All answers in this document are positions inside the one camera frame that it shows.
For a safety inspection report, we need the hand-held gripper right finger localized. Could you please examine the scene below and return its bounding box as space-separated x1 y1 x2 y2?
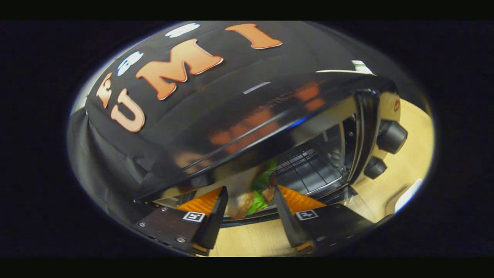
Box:
272 185 381 256

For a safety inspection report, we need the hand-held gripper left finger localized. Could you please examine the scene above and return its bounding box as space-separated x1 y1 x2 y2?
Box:
135 186 229 256

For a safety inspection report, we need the lettuce sandwich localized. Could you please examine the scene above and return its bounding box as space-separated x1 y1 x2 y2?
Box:
226 160 279 219

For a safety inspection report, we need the black toaster oven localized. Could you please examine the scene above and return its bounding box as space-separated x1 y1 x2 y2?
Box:
133 71 409 228

